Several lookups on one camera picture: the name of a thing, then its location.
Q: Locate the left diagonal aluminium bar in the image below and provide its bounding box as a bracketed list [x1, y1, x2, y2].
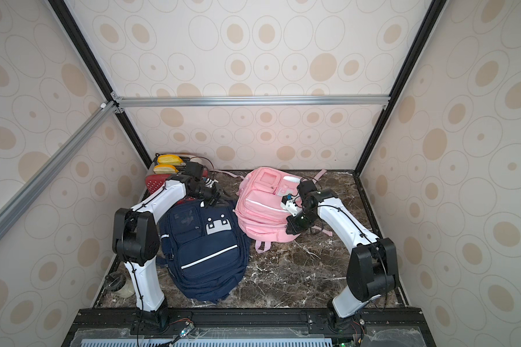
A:
[0, 101, 116, 241]

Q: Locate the black right corner post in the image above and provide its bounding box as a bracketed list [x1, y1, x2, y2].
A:
[354, 0, 447, 177]

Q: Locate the black left corner post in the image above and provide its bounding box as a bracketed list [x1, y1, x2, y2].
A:
[47, 0, 152, 169]

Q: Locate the small green circuit board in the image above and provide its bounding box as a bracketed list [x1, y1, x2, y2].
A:
[178, 322, 195, 339]

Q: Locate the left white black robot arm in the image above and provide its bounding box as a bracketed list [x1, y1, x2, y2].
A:
[112, 173, 224, 331]

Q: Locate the yellow toast slice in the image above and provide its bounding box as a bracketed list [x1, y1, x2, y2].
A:
[156, 154, 184, 166]
[153, 164, 179, 174]

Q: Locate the black corner post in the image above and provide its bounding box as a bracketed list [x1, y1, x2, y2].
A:
[47, 0, 152, 169]
[354, 0, 447, 177]

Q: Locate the horizontal aluminium frame bar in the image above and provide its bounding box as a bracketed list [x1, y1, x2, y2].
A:
[114, 94, 390, 108]

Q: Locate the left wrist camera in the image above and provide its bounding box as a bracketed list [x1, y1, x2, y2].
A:
[183, 161, 206, 181]

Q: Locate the yellow toast slice rear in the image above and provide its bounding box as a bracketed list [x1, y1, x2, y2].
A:
[156, 154, 184, 166]

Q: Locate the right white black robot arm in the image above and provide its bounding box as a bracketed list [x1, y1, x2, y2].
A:
[281, 180, 399, 319]

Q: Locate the yellow toast slice front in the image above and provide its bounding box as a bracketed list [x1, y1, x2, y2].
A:
[153, 164, 179, 174]

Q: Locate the red dotted toaster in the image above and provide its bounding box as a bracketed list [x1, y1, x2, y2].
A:
[145, 152, 209, 196]

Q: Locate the pink backpack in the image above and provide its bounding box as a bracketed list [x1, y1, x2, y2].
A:
[234, 167, 326, 254]

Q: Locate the navy blue backpack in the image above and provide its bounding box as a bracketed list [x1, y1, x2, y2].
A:
[156, 200, 250, 303]

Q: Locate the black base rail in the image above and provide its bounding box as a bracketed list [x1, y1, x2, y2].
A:
[62, 307, 436, 346]

